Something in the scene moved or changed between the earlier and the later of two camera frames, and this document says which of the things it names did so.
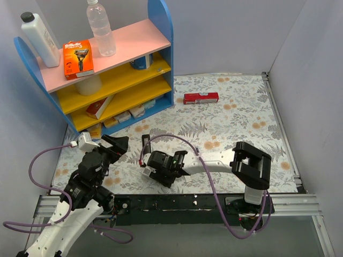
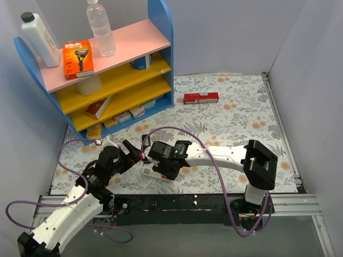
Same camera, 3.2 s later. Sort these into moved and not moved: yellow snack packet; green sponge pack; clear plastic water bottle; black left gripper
Moved: black left gripper
Not moved: yellow snack packet; clear plastic water bottle; green sponge pack
